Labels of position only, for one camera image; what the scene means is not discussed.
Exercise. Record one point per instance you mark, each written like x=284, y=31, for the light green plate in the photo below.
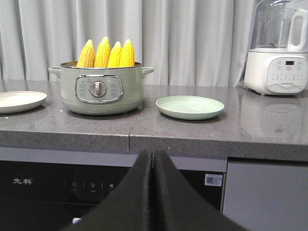
x=189, y=107

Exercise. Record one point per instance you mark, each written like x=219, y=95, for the green electric cooking pot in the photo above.
x=101, y=91

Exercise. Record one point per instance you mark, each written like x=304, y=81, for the white pleated curtain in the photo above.
x=187, y=42

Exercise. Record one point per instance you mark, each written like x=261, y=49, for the cream white plate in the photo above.
x=19, y=101

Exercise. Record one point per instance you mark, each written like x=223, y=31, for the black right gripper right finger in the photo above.
x=178, y=206

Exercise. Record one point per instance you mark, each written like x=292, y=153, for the black drawer sterilizer cabinet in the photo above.
x=38, y=196

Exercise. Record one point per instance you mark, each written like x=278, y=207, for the corn cob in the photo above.
x=127, y=58
x=87, y=56
x=103, y=53
x=115, y=56

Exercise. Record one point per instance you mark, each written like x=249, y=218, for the grey cabinet door right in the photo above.
x=267, y=197

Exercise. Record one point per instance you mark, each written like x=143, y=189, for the white soy milk blender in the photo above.
x=277, y=59

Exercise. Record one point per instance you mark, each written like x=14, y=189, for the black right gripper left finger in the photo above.
x=127, y=207

